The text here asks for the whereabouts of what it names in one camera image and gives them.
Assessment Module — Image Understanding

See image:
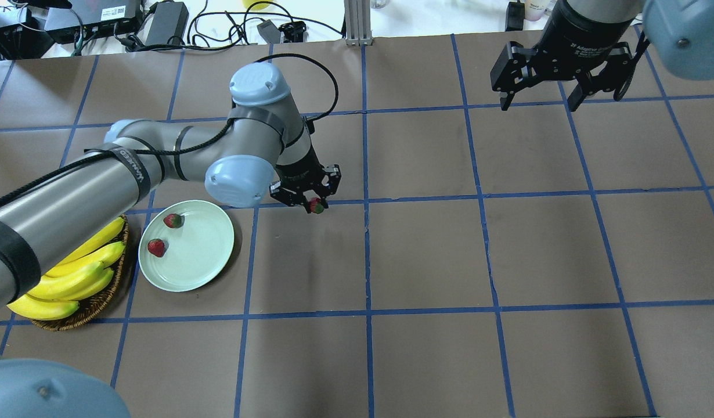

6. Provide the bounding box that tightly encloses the yellow banana middle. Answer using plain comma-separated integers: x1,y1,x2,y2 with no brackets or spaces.
45,241,126,278

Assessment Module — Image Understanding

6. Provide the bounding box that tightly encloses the brown wicker basket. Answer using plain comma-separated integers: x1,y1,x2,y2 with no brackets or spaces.
30,215,131,331

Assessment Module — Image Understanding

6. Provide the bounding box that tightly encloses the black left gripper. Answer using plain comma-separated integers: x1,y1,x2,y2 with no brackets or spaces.
269,148,341,214

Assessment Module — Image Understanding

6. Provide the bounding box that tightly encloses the black power brick right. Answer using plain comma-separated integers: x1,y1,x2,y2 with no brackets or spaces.
504,1,526,32

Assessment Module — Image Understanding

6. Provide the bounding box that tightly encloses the yellow banana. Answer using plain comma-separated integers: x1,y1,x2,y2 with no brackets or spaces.
6,294,80,321
57,217,126,265
27,261,104,300
45,241,126,278

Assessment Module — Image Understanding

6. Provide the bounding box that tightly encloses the red strawberry picked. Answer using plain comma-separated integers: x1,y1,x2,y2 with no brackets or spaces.
146,239,167,258
163,212,184,229

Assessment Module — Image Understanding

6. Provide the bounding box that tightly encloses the yellow banana bottom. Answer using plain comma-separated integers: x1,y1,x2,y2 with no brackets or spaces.
6,294,80,321

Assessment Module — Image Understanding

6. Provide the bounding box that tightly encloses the yellow banana top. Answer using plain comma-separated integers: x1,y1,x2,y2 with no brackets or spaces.
57,217,126,265

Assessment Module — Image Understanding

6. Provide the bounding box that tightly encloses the pale green round plate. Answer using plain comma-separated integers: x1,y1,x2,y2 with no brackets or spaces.
138,200,236,292

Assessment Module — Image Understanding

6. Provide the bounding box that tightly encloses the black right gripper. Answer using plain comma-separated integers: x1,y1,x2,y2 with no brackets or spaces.
490,1,636,112

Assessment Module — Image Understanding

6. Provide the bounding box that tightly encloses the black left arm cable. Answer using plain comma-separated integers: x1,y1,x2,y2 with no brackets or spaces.
0,53,340,212

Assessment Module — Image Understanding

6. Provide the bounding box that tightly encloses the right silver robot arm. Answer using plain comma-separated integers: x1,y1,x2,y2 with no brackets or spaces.
490,1,714,111

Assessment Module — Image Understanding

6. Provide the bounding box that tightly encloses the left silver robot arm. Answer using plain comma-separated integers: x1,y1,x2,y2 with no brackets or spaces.
0,56,342,308

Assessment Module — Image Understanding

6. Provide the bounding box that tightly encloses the aluminium profile post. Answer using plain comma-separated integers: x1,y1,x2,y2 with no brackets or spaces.
344,0,373,46

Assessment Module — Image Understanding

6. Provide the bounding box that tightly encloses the black power adapter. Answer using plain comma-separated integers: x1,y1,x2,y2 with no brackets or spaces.
145,1,188,46

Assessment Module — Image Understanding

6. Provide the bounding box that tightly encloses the yellow banana lower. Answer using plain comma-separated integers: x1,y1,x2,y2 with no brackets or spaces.
27,261,104,300

